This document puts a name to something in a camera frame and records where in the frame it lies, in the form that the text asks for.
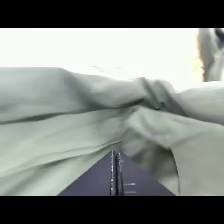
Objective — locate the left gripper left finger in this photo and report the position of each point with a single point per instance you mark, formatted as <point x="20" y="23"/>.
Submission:
<point x="95" y="180"/>

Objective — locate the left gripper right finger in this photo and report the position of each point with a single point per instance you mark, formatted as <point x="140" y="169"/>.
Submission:
<point x="140" y="181"/>

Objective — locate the pale green shirt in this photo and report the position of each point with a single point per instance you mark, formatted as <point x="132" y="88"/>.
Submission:
<point x="66" y="133"/>

